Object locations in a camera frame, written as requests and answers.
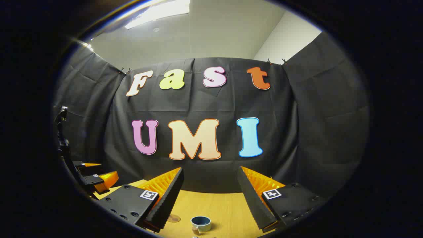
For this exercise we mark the round wooden coaster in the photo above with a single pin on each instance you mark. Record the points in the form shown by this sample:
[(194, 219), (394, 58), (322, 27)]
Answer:
[(173, 218)]

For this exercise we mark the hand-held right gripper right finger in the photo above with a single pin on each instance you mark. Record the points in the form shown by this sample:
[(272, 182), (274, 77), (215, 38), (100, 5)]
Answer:
[(252, 201)]

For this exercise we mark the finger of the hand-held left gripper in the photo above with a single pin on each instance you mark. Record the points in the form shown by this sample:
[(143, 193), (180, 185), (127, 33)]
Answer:
[(107, 180), (87, 169)]

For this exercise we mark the ceiling light panel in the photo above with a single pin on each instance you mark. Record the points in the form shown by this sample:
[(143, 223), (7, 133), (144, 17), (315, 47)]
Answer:
[(158, 11)]

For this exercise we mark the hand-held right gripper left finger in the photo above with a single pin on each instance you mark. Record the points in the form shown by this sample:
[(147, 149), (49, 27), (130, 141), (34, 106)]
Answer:
[(170, 201)]

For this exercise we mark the black backdrop cloth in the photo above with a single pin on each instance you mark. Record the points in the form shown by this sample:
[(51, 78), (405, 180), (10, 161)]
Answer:
[(205, 105)]

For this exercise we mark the wooden desktop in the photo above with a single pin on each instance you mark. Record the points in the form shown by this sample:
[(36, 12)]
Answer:
[(224, 208)]

